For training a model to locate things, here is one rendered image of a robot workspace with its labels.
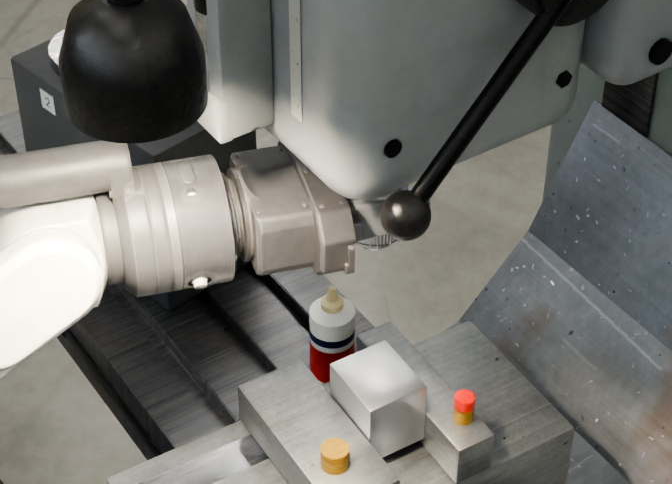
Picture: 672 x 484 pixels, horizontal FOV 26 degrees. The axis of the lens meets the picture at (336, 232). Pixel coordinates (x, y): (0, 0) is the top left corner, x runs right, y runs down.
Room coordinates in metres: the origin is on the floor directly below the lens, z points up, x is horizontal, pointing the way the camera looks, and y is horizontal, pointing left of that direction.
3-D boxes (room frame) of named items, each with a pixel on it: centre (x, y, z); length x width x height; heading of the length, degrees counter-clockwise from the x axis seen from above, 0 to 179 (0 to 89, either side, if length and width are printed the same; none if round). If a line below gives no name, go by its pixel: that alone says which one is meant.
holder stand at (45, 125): (1.13, 0.19, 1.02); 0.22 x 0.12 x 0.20; 44
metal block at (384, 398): (0.79, -0.03, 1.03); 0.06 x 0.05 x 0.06; 31
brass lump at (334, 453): (0.73, 0.00, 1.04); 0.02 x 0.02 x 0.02
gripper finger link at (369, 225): (0.77, -0.03, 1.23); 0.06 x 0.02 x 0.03; 106
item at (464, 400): (0.77, -0.10, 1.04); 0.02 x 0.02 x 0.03
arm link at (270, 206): (0.77, 0.06, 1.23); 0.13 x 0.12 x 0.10; 16
